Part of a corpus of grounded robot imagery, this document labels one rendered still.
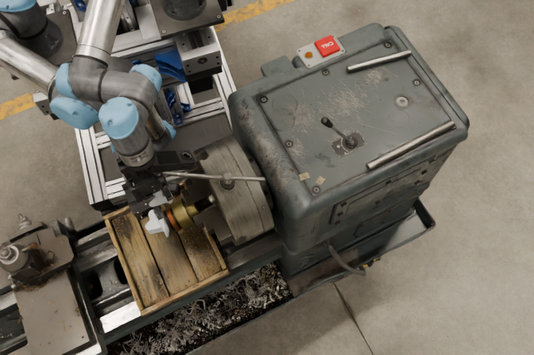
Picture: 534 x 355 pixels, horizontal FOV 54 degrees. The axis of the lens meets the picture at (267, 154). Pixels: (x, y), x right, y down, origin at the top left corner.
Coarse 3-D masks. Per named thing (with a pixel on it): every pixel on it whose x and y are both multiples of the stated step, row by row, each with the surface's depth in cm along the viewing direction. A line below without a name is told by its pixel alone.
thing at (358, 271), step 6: (330, 240) 179; (330, 246) 178; (336, 252) 178; (336, 258) 179; (378, 258) 232; (342, 264) 183; (348, 264) 186; (366, 264) 232; (372, 264) 220; (348, 270) 187; (354, 270) 189; (360, 270) 193; (342, 276) 244; (330, 282) 242
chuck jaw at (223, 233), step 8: (216, 208) 154; (200, 216) 153; (208, 216) 153; (216, 216) 153; (200, 224) 152; (208, 224) 152; (216, 224) 151; (224, 224) 151; (208, 232) 152; (216, 232) 150; (224, 232) 150; (224, 240) 150; (240, 240) 152
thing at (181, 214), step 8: (168, 208) 154; (176, 208) 152; (184, 208) 151; (192, 208) 153; (168, 216) 152; (176, 216) 151; (184, 216) 152; (192, 216) 153; (168, 224) 152; (176, 224) 152; (184, 224) 153; (192, 224) 153
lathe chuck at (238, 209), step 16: (224, 144) 151; (208, 160) 146; (224, 160) 146; (224, 192) 142; (240, 192) 143; (224, 208) 142; (240, 208) 143; (256, 208) 145; (240, 224) 145; (256, 224) 148
